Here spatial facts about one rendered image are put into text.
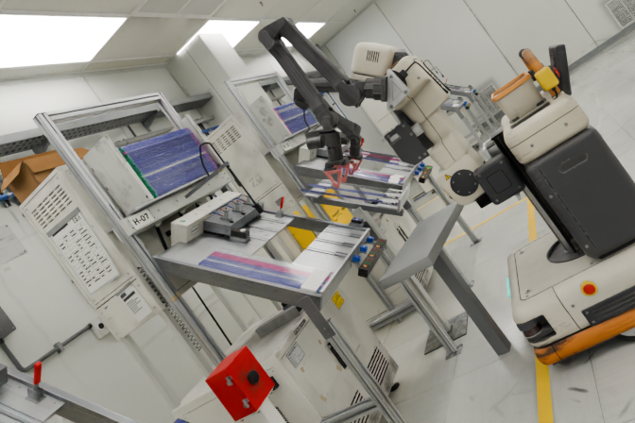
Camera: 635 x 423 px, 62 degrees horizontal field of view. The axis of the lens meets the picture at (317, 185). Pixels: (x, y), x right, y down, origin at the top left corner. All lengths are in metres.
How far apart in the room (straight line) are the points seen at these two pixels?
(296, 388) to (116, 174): 1.11
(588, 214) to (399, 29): 8.16
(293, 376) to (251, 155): 1.75
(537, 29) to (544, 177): 7.84
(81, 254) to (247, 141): 1.47
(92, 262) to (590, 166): 1.91
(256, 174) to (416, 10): 6.75
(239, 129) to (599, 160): 2.27
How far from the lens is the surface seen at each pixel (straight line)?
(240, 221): 2.41
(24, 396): 1.54
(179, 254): 2.22
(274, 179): 3.46
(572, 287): 1.99
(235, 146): 3.53
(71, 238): 2.42
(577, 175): 1.90
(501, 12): 9.66
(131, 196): 2.29
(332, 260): 2.19
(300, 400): 2.17
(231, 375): 1.64
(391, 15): 9.89
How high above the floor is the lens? 1.07
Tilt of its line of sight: 1 degrees down
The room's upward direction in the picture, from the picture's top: 36 degrees counter-clockwise
